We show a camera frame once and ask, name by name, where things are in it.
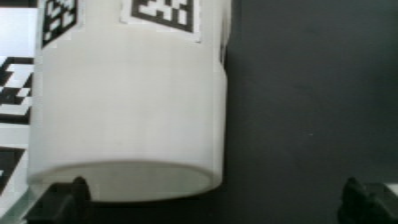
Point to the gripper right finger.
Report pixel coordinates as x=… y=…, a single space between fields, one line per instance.
x=368 y=203

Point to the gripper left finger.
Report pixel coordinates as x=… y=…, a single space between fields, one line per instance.
x=62 y=206

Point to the white marker sheet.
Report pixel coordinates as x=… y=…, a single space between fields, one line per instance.
x=16 y=72

